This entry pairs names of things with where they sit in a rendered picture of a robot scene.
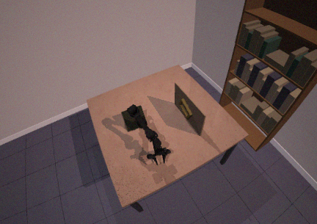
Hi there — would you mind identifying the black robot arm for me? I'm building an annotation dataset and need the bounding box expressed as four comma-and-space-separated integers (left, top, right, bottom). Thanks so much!
127, 105, 167, 156

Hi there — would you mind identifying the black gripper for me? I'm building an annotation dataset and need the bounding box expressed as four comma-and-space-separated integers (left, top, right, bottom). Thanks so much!
147, 146, 171, 165

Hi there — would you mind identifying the brown flat board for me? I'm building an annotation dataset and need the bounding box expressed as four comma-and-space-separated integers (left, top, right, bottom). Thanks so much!
175, 82, 206, 136

